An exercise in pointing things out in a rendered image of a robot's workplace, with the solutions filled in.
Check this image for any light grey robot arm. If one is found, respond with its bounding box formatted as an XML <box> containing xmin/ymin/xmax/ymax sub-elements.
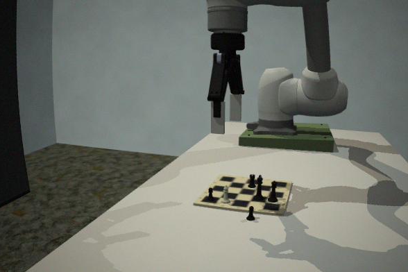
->
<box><xmin>206</xmin><ymin>0</ymin><xmax>348</xmax><ymax>135</ymax></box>

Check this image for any black and cream chessboard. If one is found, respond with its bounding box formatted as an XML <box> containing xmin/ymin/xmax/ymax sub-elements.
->
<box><xmin>194</xmin><ymin>174</ymin><xmax>292</xmax><ymax>216</ymax></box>

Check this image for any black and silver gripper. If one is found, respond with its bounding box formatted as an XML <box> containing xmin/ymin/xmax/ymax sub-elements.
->
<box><xmin>207</xmin><ymin>32</ymin><xmax>245</xmax><ymax>135</ymax></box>

